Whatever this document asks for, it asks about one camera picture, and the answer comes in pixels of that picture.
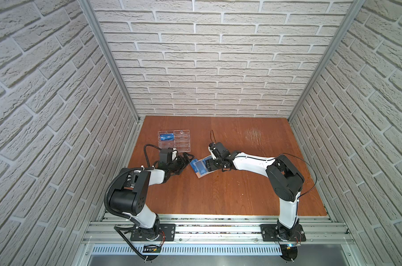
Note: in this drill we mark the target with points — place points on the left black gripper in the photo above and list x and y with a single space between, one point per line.
180 161

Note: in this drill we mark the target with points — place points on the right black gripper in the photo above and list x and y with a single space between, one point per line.
211 165

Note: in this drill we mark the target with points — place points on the blue credit card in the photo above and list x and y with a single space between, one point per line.
199 167

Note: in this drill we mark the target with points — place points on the tan leather card holder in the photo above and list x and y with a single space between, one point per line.
205 159

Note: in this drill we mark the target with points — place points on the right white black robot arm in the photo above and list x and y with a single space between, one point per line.
286 181

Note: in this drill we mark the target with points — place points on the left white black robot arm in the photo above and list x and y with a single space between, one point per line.
127 193

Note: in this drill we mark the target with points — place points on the clear plastic organizer box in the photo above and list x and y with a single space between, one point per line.
181 142

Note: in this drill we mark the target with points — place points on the blue item in box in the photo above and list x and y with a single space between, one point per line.
167 137

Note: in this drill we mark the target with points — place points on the perforated metal vent strip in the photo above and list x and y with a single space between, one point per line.
196 249

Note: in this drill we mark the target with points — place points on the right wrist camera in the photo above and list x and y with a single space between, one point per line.
218 150

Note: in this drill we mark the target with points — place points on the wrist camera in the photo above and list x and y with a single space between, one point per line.
218 150
167 155

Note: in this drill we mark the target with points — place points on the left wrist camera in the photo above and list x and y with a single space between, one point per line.
167 155

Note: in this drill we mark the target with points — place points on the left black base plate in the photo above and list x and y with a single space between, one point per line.
163 231

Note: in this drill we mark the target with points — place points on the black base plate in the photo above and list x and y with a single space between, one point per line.
163 231
279 233

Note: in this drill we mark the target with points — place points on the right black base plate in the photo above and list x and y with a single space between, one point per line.
279 233

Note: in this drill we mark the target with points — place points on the aluminium rail frame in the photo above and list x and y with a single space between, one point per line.
224 229

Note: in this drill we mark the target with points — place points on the left corner aluminium post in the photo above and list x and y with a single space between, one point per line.
95 25

